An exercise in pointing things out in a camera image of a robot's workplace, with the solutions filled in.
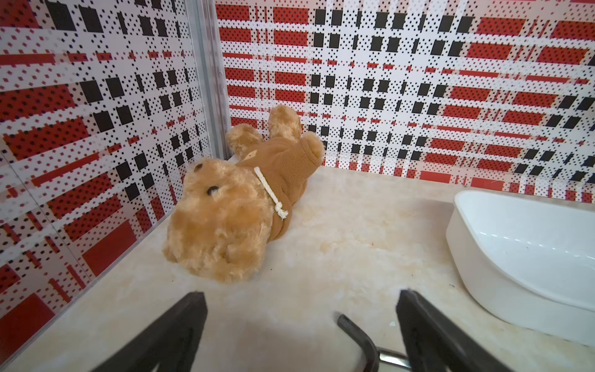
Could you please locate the brown teddy bear plush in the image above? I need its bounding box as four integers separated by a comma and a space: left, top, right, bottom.
163, 105, 325, 283

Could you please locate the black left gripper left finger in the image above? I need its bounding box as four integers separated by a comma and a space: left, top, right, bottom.
94, 291, 208, 372

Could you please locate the large black hex key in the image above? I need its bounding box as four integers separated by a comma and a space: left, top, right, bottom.
336, 313, 412, 372

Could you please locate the white plastic storage box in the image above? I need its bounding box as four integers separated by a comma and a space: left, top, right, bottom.
446, 190, 594, 347

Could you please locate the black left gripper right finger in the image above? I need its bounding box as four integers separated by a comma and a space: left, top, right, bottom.
396, 290, 510, 371

